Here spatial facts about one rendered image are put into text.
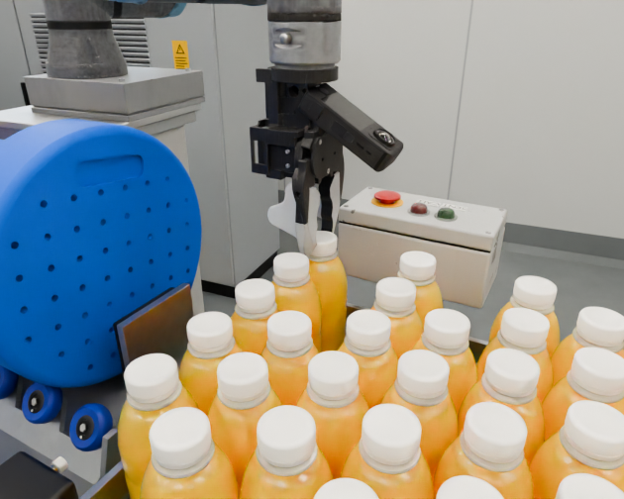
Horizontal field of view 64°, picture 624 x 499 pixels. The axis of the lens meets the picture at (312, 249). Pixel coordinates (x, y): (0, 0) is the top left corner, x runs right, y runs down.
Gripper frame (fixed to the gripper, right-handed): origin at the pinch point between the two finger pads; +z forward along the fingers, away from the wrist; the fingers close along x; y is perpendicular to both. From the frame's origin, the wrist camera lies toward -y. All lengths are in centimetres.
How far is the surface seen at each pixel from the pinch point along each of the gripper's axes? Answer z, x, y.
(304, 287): 2.0, 7.4, -1.9
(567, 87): 12, -262, -11
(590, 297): 108, -214, -45
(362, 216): -1.2, -7.5, -2.1
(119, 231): -4.1, 15.7, 16.0
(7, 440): 18.7, 28.6, 25.0
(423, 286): 1.9, 1.2, -13.3
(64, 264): -3.2, 22.6, 16.0
